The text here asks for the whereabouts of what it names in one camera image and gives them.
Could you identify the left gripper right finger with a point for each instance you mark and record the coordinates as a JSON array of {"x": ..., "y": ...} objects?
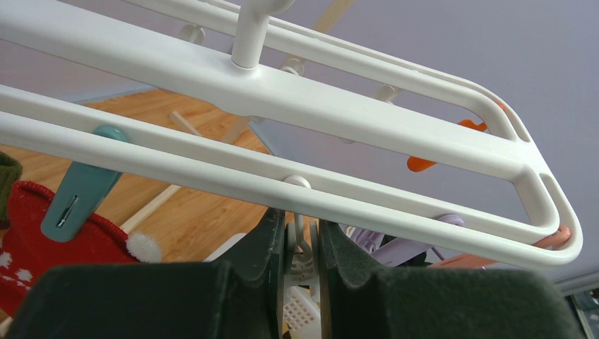
[{"x": 361, "y": 298}]

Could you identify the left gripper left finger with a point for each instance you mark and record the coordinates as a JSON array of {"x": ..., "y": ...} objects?
[{"x": 238, "y": 295}]

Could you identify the white plastic clip hanger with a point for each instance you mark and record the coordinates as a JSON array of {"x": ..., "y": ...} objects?
[{"x": 237, "y": 83}]

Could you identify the red christmas sock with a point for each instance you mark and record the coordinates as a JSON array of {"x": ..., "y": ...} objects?
[{"x": 26, "y": 254}]

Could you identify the olive green striped sock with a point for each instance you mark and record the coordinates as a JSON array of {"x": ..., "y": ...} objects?
[{"x": 11, "y": 170}]

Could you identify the teal hanger clip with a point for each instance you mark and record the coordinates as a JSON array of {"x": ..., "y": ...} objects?
[{"x": 80, "y": 193}]

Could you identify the white centre laundry basket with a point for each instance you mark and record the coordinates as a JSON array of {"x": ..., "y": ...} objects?
[{"x": 301, "y": 309}]

